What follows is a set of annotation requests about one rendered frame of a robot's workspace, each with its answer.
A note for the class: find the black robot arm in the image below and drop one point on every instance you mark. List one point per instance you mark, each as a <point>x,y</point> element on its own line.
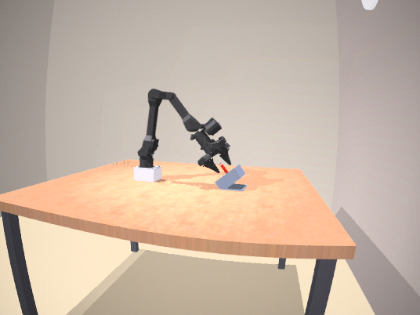
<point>150,143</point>

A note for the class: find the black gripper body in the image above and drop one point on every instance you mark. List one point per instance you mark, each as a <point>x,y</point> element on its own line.
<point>209,155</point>

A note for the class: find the light blue sloped panel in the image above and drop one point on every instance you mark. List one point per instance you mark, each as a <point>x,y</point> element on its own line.
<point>228,181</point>

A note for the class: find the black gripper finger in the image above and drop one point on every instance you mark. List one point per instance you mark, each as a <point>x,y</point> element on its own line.
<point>225,156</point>
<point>210,164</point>

